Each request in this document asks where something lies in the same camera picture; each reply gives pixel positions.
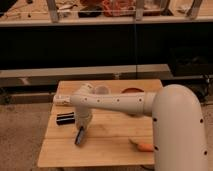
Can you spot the black rectangular block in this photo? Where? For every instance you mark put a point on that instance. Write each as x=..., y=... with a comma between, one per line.
x=67, y=118

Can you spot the orange carrot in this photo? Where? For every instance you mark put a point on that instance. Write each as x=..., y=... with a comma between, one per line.
x=143, y=147

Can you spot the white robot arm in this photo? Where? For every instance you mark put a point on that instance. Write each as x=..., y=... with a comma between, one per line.
x=178, y=126

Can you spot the red clutter on bench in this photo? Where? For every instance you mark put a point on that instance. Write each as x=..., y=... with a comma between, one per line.
x=118, y=8

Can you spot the wooden table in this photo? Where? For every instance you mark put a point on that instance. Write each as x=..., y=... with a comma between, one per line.
x=107, y=142

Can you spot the long workbench shelf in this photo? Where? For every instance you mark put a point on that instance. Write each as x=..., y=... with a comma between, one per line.
x=51, y=76

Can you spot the red bowl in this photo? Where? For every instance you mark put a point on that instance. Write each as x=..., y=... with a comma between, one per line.
x=132, y=90

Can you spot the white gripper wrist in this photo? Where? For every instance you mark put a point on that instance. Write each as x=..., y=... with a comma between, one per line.
x=83, y=118

